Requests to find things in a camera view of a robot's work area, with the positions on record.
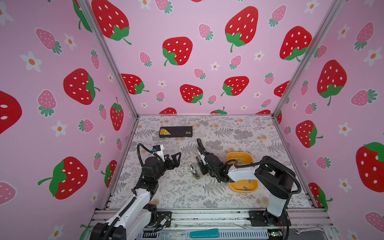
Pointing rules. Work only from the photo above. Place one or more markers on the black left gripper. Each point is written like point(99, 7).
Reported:
point(171, 167)

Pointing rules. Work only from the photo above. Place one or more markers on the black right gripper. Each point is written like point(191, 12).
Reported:
point(201, 166)

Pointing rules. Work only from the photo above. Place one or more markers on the beige eraser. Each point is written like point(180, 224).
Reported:
point(194, 172)

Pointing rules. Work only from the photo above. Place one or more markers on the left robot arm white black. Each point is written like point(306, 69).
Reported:
point(138, 212)

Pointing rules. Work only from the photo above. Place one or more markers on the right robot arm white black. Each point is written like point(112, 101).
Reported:
point(278, 179)

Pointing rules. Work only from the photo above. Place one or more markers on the black tool case yellow label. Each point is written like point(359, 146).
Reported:
point(176, 132)

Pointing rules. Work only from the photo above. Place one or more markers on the yellow plastic tray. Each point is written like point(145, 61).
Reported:
point(244, 180)

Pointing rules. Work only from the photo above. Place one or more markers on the teal handled tool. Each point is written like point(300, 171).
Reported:
point(204, 234)

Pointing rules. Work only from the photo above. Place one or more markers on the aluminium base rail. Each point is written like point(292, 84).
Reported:
point(232, 224)

